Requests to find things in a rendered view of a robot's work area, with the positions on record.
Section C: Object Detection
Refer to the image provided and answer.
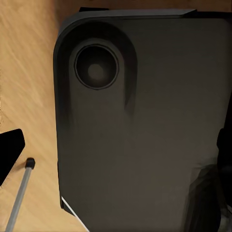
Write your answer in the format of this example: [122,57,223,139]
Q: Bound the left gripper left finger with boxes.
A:
[0,129,25,186]

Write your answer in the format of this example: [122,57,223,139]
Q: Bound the camera tripod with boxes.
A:
[5,159,35,232]

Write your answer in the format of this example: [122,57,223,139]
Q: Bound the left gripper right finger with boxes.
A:
[217,129,232,167]

